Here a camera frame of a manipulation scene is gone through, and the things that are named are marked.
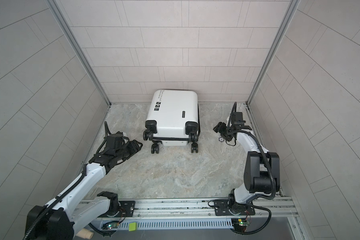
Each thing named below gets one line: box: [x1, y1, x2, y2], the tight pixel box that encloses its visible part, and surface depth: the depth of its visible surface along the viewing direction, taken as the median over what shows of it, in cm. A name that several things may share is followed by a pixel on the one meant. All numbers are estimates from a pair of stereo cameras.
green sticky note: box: [128, 222, 137, 232], surface depth 66 cm
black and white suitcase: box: [143, 89, 201, 154], surface depth 85 cm
